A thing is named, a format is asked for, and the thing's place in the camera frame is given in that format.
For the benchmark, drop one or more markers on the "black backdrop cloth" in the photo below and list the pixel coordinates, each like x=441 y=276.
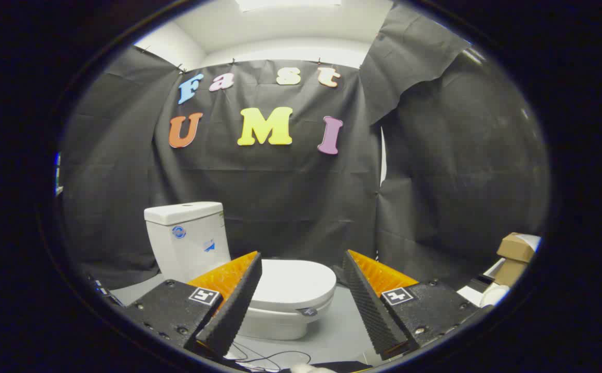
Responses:
x=290 y=197

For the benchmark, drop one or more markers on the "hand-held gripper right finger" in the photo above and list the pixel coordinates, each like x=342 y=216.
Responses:
x=370 y=305

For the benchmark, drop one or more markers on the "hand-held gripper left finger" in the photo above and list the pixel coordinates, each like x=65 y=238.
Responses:
x=238 y=300

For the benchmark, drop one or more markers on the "white ceramic toilet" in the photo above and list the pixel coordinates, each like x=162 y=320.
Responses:
x=187 y=243

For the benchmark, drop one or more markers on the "white soft object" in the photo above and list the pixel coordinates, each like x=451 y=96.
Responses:
x=308 y=369

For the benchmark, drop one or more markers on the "white toilet lid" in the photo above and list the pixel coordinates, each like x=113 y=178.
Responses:
x=295 y=282

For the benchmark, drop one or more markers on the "brown cardboard box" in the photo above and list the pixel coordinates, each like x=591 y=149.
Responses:
x=515 y=248

